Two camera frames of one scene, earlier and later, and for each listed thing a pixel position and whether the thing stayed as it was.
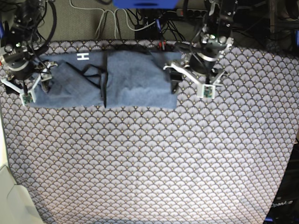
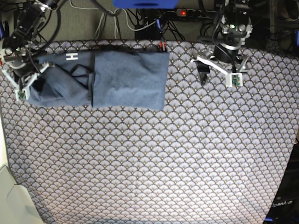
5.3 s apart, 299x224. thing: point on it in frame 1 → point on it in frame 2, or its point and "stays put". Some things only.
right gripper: x=202 y=62 → x=231 y=36
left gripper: x=20 y=61 stays put
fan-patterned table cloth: x=222 y=160 stays put
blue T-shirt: x=129 y=80 stays put
